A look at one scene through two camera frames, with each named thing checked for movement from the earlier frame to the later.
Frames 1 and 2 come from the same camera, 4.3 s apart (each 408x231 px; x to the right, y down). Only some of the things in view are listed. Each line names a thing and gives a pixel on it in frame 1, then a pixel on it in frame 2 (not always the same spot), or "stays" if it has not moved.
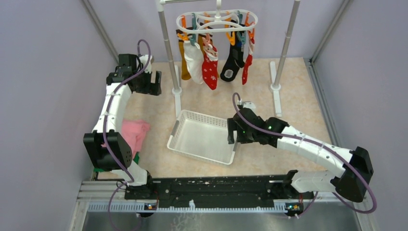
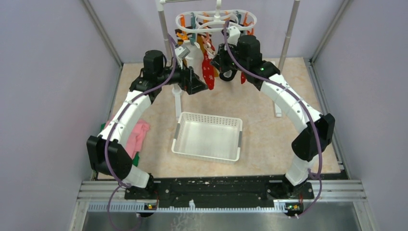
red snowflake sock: x=210 y=68 stays
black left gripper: x=152 y=88 → x=189 y=82
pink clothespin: x=206 y=40 stays
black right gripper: x=233 y=126 → x=218 y=61
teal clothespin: x=193 y=40 stays
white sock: x=194 y=59 stays
